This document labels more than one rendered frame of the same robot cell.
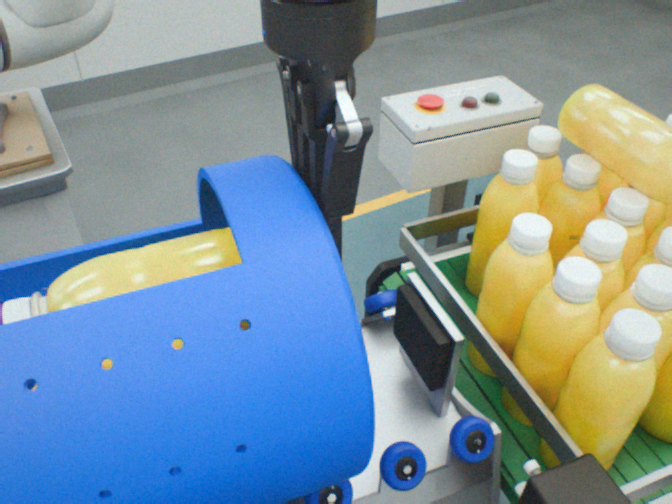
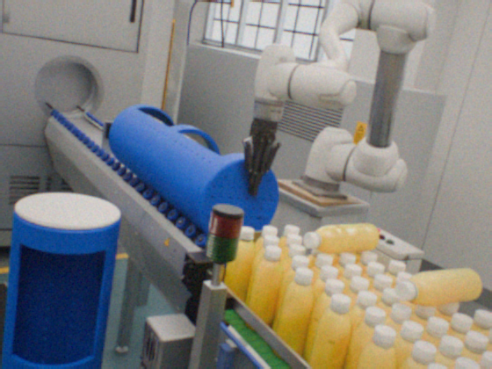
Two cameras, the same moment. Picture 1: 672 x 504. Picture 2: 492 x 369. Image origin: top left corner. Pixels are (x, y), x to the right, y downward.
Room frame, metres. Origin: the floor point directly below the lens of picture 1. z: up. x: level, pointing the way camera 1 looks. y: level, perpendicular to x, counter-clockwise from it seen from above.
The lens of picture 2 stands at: (0.04, -1.61, 1.58)
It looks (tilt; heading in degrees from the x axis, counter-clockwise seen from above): 15 degrees down; 78
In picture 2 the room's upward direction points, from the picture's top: 10 degrees clockwise
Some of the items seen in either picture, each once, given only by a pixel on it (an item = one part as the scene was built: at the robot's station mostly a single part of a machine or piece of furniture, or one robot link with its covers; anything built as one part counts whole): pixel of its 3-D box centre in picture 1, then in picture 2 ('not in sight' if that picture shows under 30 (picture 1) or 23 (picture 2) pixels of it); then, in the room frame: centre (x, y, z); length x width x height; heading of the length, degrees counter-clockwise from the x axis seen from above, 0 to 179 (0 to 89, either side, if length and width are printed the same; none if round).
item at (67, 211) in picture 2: not in sight; (69, 210); (-0.13, -0.04, 1.03); 0.28 x 0.28 x 0.01
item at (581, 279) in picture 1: (577, 276); (270, 231); (0.41, -0.23, 1.10); 0.04 x 0.04 x 0.02
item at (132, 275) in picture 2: not in sight; (130, 293); (0.09, 0.90, 0.31); 0.06 x 0.06 x 0.63; 22
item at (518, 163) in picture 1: (519, 163); not in sight; (0.60, -0.22, 1.10); 0.04 x 0.04 x 0.02
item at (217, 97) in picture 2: not in sight; (277, 162); (1.08, 2.43, 0.72); 2.15 x 0.54 x 1.45; 119
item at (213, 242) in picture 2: not in sight; (222, 244); (0.22, -0.59, 1.18); 0.06 x 0.06 x 0.05
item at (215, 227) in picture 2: not in sight; (226, 223); (0.22, -0.59, 1.23); 0.06 x 0.06 x 0.04
